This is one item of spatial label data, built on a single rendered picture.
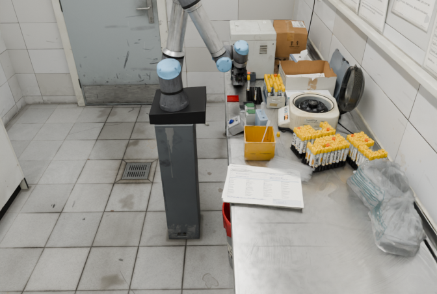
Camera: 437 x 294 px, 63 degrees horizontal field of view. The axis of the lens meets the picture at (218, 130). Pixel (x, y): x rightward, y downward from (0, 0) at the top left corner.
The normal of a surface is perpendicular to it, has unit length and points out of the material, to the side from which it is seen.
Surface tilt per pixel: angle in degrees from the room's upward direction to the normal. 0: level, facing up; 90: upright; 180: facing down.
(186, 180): 90
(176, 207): 90
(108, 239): 0
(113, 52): 90
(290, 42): 89
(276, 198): 1
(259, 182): 1
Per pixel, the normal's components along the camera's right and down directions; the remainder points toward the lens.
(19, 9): 0.01, 0.55
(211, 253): -0.01, -0.84
